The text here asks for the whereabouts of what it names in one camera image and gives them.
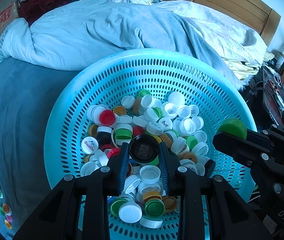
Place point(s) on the white logo cap in basket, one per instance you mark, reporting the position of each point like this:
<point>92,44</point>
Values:
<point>89,145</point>

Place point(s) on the red cap in basket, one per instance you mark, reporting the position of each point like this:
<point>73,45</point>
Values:
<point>107,118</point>

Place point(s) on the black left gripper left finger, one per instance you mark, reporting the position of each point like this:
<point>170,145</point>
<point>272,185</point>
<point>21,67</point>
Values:
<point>76,208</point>

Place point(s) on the black bottle cap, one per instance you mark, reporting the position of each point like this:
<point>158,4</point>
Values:
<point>143,148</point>

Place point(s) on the light blue duvet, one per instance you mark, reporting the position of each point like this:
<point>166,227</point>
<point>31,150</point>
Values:
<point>73,36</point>

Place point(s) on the blue fleece blanket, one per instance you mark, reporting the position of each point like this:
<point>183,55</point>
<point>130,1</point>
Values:
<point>27,96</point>

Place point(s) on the light blue perforated basket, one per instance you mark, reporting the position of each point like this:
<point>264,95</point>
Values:
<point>175,98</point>

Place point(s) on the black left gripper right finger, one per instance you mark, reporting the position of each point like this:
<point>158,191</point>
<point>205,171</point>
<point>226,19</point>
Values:
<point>229,216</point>

